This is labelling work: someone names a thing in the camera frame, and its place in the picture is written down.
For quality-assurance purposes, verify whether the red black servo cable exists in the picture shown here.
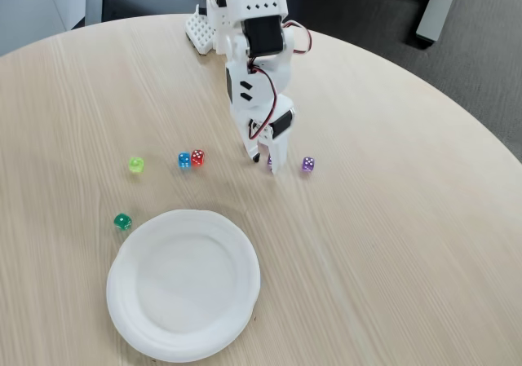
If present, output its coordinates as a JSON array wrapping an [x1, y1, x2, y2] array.
[[247, 64, 279, 138], [283, 21, 314, 56]]

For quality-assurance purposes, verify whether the grey desk leg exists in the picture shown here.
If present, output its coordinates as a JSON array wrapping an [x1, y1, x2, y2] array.
[[415, 0, 462, 45]]

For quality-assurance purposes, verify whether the white cabinet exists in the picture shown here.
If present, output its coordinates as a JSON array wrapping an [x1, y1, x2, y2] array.
[[0, 0, 103, 56]]

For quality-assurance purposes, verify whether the white paper plate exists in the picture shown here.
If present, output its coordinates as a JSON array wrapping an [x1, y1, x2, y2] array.
[[105, 209, 262, 364]]

